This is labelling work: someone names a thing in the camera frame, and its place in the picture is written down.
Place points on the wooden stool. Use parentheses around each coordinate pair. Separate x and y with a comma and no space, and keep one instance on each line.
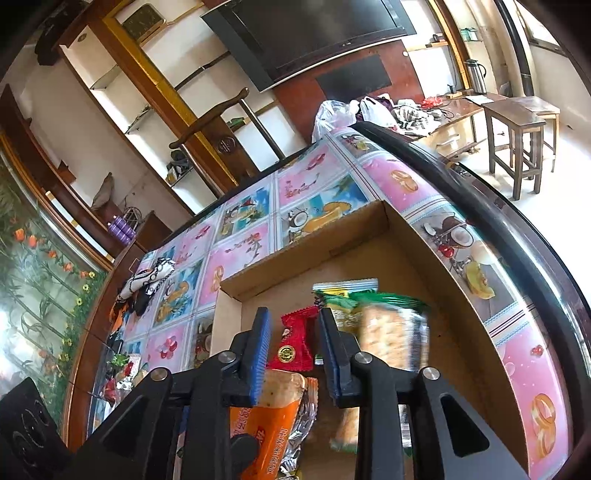
(512,117)
(545,108)

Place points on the striped cloth pile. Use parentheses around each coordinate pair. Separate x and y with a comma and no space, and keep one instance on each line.
(415,116)

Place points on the floral wall picture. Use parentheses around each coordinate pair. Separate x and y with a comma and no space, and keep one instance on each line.
(37,286)

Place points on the orange cracker packet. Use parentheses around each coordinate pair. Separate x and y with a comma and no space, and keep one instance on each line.
(277,415)

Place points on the dark shelf ornament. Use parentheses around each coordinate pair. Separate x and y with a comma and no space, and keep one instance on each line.
(178,166)

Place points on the green packet yellow label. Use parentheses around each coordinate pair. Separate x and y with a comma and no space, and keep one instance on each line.
(344,304)

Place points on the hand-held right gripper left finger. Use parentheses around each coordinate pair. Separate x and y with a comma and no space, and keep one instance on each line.
(259,355)

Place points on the dark red snack packet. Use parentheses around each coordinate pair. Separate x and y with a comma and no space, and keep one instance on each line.
(111,390)

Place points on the wooden chair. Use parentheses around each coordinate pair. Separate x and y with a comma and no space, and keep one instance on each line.
(210,117)

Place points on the orange black cloth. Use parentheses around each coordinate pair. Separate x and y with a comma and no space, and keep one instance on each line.
(127,309)

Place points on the window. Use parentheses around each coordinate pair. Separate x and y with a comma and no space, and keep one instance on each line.
(547,23)

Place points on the brown ornament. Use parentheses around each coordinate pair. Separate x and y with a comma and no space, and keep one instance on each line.
(104,190)

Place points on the small black screen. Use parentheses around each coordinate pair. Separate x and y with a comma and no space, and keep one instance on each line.
(355,76)

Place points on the cardboard box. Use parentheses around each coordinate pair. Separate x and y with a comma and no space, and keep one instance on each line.
(415,258)

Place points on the silver foil snack packet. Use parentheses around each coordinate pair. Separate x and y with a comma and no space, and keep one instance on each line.
(134,374)

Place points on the black television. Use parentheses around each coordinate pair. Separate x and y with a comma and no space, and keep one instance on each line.
(314,37)

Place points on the red packet gold label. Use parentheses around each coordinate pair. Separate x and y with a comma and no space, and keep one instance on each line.
(295,346)

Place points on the white patterned cloth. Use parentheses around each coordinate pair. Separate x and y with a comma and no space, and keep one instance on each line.
(147,277)

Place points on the metal thermos kettle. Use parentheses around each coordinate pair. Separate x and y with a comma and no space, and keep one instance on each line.
(475,76)

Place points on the white plastic bag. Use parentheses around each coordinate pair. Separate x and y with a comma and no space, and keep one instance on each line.
(332,117)
(376,110)

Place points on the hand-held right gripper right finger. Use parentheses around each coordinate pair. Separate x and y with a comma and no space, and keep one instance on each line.
(332,360)

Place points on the low wooden cabinet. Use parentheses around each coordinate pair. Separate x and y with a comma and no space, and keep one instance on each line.
(461,115)

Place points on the gold framed wall clock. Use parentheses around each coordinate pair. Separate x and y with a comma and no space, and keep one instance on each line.
(143,21)

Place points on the green pea snack packet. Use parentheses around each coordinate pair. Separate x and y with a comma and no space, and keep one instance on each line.
(117,360)

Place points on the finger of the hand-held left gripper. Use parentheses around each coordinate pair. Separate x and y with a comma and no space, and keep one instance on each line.
(242,452)

